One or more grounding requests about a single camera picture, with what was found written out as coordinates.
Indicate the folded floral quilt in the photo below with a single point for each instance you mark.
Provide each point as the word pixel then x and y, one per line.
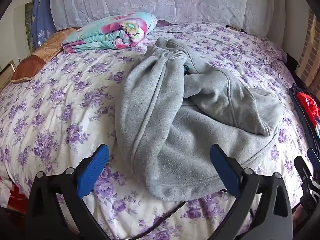
pixel 112 31

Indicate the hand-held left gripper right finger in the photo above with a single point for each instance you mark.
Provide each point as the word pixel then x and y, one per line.
pixel 223 169

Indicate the red and blue clothes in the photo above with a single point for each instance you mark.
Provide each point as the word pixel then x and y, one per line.
pixel 308 115

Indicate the red floral cloth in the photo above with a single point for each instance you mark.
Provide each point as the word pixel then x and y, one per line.
pixel 11 195

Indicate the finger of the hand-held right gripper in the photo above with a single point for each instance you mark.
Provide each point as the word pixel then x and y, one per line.
pixel 306 177

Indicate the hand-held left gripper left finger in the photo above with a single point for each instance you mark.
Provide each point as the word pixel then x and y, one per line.
pixel 93 169

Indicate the white lace curtain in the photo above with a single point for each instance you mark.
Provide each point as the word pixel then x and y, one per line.
pixel 160 1

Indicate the blue patterned cloth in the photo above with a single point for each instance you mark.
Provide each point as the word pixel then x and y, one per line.
pixel 41 17

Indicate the grey fleece hoodie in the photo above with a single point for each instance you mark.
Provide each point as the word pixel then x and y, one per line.
pixel 190 120

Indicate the brown patchwork pillow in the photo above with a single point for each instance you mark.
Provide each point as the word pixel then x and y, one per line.
pixel 37 55

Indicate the purple floral bed sheet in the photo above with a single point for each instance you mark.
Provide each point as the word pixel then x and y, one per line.
pixel 75 110

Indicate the brick patterned panel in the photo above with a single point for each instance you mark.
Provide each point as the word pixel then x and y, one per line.
pixel 310 55

